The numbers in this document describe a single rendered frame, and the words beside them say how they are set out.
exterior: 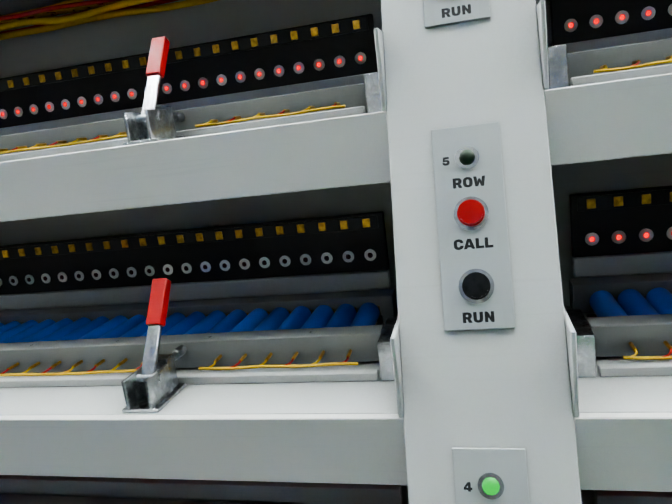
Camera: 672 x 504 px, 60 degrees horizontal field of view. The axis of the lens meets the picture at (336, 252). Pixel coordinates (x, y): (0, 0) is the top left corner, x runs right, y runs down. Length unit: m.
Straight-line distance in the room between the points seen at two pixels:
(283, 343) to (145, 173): 0.16
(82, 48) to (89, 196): 0.34
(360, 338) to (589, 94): 0.22
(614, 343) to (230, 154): 0.28
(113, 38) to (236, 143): 0.37
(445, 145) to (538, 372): 0.14
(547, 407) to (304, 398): 0.15
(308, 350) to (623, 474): 0.22
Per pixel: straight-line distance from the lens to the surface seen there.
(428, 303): 0.35
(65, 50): 0.79
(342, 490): 0.55
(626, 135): 0.39
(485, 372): 0.35
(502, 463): 0.36
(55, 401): 0.49
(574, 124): 0.38
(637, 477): 0.38
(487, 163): 0.36
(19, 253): 0.69
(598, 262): 0.53
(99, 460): 0.46
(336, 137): 0.38
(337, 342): 0.43
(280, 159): 0.40
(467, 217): 0.35
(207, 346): 0.47
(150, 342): 0.44
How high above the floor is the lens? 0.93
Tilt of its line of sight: 7 degrees up
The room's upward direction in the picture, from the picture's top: 2 degrees counter-clockwise
